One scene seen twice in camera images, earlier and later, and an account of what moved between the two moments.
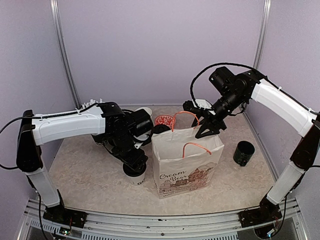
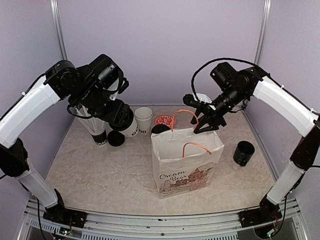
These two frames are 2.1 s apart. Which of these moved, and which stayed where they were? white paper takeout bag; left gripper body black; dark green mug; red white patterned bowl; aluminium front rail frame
Moved: left gripper body black
Stayed: red white patterned bowl; aluminium front rail frame; dark green mug; white paper takeout bag
